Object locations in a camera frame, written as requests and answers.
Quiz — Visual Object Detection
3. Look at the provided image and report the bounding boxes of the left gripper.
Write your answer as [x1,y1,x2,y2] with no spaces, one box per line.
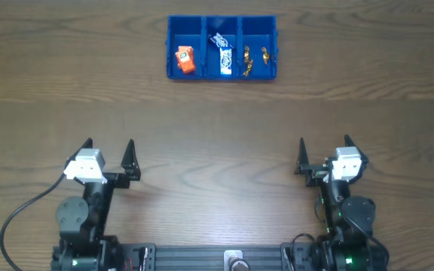
[64,137,142,190]

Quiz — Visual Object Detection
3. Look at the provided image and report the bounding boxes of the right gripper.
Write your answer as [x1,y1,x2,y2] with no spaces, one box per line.
[293,134,370,187]

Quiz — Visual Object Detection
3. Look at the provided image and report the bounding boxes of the blue candy pack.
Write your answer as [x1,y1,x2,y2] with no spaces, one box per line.
[219,47,234,76]
[208,32,234,50]

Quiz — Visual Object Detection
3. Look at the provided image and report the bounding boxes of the blue tray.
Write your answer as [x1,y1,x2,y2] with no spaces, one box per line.
[166,14,279,81]

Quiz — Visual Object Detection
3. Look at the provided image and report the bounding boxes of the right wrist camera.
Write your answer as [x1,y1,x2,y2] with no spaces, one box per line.
[327,146,363,184]

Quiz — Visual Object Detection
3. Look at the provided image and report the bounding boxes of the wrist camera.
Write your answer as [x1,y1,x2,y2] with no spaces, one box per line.
[327,146,363,184]
[63,147,107,185]

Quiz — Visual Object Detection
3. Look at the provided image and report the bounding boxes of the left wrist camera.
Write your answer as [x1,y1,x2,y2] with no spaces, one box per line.
[63,147,107,185]

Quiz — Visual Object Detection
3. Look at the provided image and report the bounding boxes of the black cable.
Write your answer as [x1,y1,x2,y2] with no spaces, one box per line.
[343,214,390,264]
[0,172,68,271]

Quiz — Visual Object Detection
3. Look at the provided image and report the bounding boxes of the mounting rail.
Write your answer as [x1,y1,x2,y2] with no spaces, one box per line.
[50,242,390,271]

